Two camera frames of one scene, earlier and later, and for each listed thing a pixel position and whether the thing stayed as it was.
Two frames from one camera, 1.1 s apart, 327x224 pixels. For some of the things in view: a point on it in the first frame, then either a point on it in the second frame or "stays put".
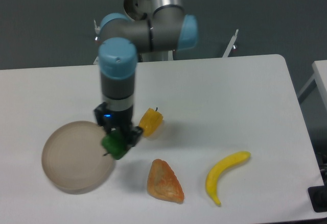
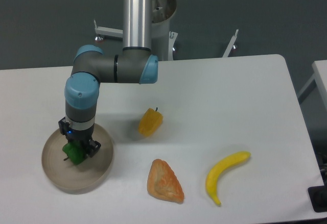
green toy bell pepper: (115, 143) → (75, 151)
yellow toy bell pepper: (150, 122) stays put
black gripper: (113, 119) → (84, 136)
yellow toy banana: (218, 168) stays put
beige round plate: (73, 158) stays put
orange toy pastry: (163, 183) stays put
